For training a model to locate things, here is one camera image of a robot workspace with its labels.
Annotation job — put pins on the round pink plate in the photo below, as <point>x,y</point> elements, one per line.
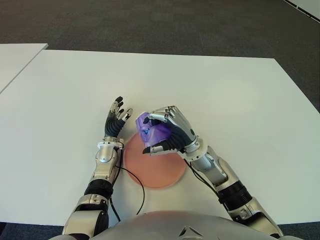
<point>160,172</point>

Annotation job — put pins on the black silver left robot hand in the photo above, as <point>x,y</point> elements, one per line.
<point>112,125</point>

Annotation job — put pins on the silver robot torso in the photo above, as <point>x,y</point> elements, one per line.
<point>160,225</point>

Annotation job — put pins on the purple tissue paper pack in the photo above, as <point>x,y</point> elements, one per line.
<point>155,132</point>

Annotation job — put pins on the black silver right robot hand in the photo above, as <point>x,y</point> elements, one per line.
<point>182,127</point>

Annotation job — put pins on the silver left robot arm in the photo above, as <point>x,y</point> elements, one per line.
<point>106,155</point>

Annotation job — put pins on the white neighbouring table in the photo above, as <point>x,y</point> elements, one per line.
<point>15,60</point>

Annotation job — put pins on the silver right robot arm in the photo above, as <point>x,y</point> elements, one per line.
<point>215,167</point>

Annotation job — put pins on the white panel with black slots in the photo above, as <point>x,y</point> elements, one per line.
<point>307,5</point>

